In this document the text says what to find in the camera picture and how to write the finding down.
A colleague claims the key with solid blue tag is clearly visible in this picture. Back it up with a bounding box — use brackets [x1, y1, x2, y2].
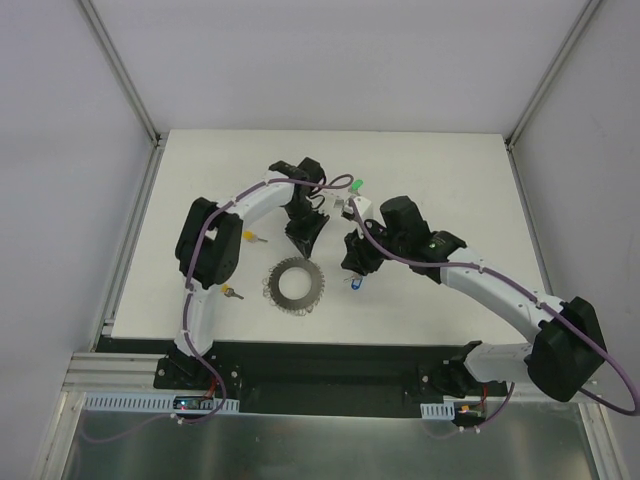
[344, 273, 364, 291]

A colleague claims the metal disc keyring holder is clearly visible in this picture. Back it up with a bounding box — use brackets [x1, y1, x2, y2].
[263, 257, 325, 316]

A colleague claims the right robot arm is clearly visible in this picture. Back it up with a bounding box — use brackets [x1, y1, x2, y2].
[341, 196, 606, 402]

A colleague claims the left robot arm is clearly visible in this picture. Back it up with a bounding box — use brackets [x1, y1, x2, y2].
[153, 157, 337, 390]

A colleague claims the key with yellow tag upper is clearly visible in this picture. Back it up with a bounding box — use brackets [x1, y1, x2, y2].
[242, 230, 267, 243]

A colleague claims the key with yellow tag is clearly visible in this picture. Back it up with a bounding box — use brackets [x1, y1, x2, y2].
[242, 230, 267, 243]
[221, 285, 244, 300]

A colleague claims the key with green tag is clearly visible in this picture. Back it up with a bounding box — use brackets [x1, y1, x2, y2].
[349, 179, 363, 195]

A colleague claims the key with yellow tag lower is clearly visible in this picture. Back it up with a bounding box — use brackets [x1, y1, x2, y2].
[221, 285, 244, 300]

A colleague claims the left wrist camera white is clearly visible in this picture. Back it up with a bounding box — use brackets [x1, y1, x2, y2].
[320, 189, 349, 211]

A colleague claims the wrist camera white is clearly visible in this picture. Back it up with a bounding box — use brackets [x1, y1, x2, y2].
[320, 189, 349, 211]
[341, 196, 374, 222]

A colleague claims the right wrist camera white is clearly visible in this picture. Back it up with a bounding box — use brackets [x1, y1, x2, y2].
[341, 196, 374, 222]

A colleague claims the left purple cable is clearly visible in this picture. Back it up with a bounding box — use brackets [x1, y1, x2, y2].
[79, 173, 354, 444]

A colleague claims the purple cable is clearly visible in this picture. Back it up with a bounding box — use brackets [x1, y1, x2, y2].
[347, 197, 640, 440]
[79, 173, 354, 444]

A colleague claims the left aluminium frame post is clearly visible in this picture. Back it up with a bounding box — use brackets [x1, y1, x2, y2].
[77, 0, 166, 146]

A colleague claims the aluminium frame post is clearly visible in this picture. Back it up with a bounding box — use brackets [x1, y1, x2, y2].
[77, 0, 166, 146]
[504, 0, 609, 149]

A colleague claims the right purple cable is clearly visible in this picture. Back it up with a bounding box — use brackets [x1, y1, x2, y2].
[347, 197, 640, 440]

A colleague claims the right aluminium frame post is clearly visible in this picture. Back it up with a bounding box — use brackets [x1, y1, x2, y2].
[504, 0, 609, 149]

